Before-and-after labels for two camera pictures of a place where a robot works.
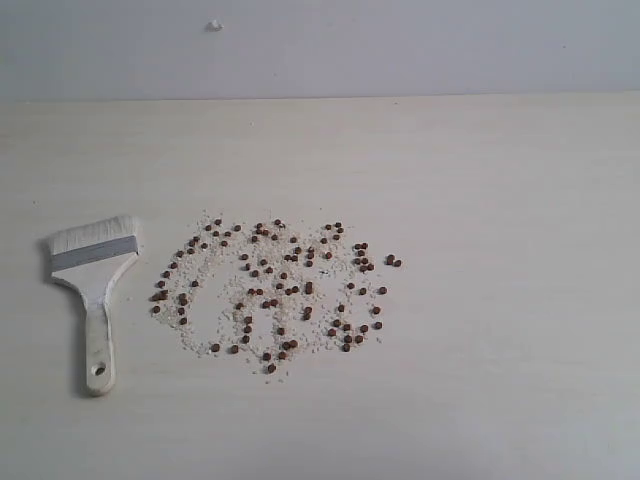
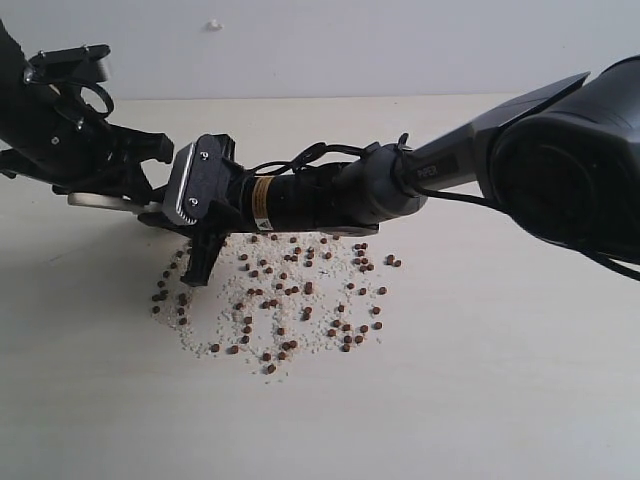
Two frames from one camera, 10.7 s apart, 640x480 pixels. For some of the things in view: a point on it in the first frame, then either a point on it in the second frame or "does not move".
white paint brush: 89,257 -> 115,201
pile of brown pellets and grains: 264,289 does not move
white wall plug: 214,26 does not move
